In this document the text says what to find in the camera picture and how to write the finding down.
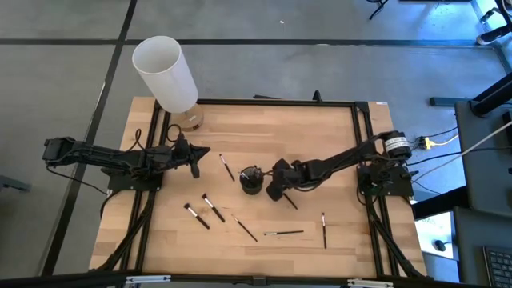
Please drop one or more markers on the black keyboard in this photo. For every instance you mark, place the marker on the black keyboard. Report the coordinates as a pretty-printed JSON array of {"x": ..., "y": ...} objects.
[{"x": 499, "y": 267}]

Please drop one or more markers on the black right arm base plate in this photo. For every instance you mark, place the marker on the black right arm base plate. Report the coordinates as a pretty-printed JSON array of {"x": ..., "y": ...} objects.
[{"x": 400, "y": 188}]

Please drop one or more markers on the office chair base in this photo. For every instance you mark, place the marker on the office chair base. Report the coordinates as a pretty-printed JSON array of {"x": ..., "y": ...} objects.
[{"x": 494, "y": 38}]

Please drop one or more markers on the black round brush holder cup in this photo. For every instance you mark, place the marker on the black round brush holder cup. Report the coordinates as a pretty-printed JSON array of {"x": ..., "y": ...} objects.
[{"x": 252, "y": 188}]

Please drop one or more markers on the grey furniture foot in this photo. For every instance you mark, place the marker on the grey furniture foot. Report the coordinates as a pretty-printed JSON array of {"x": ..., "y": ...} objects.
[{"x": 12, "y": 184}]

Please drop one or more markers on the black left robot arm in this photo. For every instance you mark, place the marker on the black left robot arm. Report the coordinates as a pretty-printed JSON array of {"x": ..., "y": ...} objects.
[{"x": 100, "y": 156}]

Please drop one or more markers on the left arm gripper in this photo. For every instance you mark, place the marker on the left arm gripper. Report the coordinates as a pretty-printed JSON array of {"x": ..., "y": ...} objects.
[{"x": 192, "y": 153}]

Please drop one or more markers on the black chair leg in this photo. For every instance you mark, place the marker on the black chair leg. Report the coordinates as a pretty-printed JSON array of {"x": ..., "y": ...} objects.
[{"x": 377, "y": 9}]

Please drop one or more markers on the black fan makeup brush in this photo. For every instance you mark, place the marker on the black fan makeup brush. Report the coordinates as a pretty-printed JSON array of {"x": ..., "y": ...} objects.
[{"x": 291, "y": 201}]

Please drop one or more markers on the black desk beam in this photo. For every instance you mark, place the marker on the black desk beam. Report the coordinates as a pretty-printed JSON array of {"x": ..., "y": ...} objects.
[
  {"x": 494, "y": 96},
  {"x": 438, "y": 204}
]

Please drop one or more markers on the grey desk top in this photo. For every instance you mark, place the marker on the grey desk top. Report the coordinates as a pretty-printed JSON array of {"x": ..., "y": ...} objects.
[
  {"x": 476, "y": 240},
  {"x": 486, "y": 180}
]

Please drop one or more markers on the black camera post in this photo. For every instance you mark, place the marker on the black camera post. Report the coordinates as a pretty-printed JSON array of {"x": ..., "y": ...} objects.
[{"x": 317, "y": 95}]

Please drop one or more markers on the white shade table lamp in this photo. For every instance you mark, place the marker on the white shade table lamp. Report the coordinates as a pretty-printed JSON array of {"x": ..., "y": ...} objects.
[{"x": 168, "y": 76}]

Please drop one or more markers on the black fluffy makeup brush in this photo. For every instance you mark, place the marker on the black fluffy makeup brush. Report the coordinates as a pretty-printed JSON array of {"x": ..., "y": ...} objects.
[
  {"x": 196, "y": 216},
  {"x": 213, "y": 208}
]

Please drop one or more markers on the black aluminium frame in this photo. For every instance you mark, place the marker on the black aluminium frame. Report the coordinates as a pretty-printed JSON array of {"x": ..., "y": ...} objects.
[{"x": 280, "y": 102}]

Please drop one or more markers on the white mouse pad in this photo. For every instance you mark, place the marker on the white mouse pad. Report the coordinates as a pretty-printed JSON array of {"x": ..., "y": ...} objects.
[{"x": 434, "y": 230}]

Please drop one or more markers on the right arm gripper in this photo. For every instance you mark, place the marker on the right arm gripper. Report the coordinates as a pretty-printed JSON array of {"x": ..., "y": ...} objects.
[{"x": 297, "y": 175}]

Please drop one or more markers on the black computer mouse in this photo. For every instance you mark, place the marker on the black computer mouse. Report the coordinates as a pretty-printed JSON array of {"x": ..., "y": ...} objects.
[{"x": 440, "y": 245}]

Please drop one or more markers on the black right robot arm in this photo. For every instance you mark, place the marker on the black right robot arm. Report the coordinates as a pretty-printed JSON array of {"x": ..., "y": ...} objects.
[{"x": 340, "y": 160}]

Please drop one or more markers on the yellow power plug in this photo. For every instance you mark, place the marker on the yellow power plug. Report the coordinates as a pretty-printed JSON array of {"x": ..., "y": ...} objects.
[{"x": 427, "y": 142}]

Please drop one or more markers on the silver metal bracket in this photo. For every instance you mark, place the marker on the silver metal bracket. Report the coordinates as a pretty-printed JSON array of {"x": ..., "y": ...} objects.
[
  {"x": 148, "y": 279},
  {"x": 370, "y": 283}
]

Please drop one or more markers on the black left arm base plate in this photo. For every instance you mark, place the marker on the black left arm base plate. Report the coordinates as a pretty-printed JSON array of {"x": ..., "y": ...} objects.
[{"x": 120, "y": 184}]

